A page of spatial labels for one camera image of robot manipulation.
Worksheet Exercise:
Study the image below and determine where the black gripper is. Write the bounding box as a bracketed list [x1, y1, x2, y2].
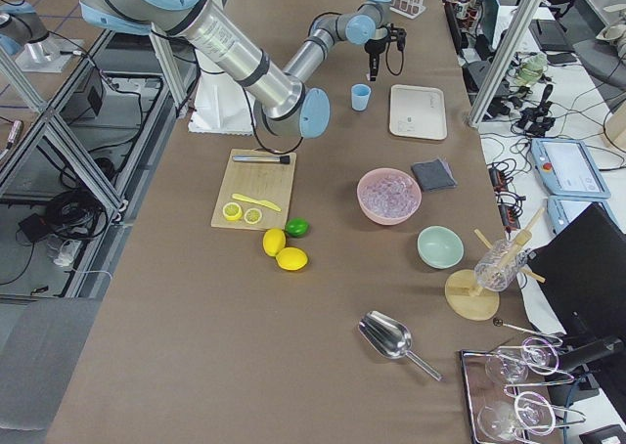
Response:
[364, 23, 407, 81]

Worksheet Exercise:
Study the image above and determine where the clear ice cubes pile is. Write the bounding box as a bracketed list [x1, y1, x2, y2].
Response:
[362, 175, 418, 218]

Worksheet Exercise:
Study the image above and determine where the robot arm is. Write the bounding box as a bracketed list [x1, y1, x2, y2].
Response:
[1, 3, 84, 73]
[80, 0, 392, 139]

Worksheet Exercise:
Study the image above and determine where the light blue cup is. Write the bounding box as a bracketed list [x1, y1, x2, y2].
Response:
[351, 83, 372, 111]

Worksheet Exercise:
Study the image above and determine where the wooden cup stand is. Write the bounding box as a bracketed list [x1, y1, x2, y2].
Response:
[445, 207, 546, 321]

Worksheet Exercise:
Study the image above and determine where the steel ice scoop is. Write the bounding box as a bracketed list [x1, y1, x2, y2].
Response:
[358, 310, 443, 381]

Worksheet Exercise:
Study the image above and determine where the cream rabbit tray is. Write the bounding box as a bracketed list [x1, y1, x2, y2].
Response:
[389, 84, 447, 141]

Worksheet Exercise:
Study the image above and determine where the grey folded cloth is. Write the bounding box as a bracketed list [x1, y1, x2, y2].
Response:
[411, 157, 457, 192]

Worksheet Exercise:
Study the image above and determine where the steel muddler black tip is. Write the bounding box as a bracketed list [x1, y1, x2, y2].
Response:
[231, 155, 291, 165]

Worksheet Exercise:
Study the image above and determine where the pink bowl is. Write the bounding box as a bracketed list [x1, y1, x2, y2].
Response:
[356, 167, 422, 226]

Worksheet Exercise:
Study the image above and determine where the wooden cutting board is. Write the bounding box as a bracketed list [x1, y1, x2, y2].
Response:
[210, 148, 297, 231]

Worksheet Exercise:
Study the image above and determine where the yellow plastic knife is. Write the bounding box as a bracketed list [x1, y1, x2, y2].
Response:
[231, 193, 282, 212]

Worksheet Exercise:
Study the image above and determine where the green lime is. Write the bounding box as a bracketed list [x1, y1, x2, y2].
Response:
[285, 217, 310, 238]

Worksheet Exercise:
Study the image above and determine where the lemon slice lower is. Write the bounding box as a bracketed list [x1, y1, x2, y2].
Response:
[244, 207, 263, 225]

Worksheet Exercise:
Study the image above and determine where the lemon slice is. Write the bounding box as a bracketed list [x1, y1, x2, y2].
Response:
[222, 201, 244, 222]
[244, 207, 263, 225]

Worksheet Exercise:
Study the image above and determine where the mint green bowl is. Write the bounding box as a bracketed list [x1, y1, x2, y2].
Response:
[417, 226, 465, 269]

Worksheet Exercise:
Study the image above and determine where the yellow lemon near board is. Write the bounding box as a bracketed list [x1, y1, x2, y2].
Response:
[262, 228, 287, 257]

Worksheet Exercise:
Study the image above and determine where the lemon slice upper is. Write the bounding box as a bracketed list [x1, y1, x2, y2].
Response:
[222, 201, 244, 222]

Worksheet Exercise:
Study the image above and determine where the yellow lemon outer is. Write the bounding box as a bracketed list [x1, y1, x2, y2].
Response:
[276, 246, 309, 271]

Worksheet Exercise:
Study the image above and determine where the teach pendant upper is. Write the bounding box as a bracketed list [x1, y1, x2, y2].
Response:
[530, 138, 611, 200]

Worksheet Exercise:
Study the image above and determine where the teach pendant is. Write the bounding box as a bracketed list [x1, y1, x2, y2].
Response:
[530, 138, 611, 200]
[547, 196, 616, 235]

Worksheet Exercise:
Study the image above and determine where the teach pendant lower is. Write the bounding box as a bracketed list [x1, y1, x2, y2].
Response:
[547, 196, 616, 235]

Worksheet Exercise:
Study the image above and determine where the clear glass on stand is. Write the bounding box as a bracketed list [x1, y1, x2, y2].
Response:
[474, 240, 529, 292]

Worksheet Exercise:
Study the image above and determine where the black monitor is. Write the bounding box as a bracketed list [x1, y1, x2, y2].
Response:
[530, 201, 626, 347]

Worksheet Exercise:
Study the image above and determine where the wine glass rack tray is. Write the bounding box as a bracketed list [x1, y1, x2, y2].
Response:
[459, 335, 586, 443]

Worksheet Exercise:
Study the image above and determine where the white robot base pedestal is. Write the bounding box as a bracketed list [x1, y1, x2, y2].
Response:
[188, 49, 255, 136]

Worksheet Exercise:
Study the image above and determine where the aluminium frame post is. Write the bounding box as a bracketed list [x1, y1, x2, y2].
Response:
[468, 0, 542, 129]

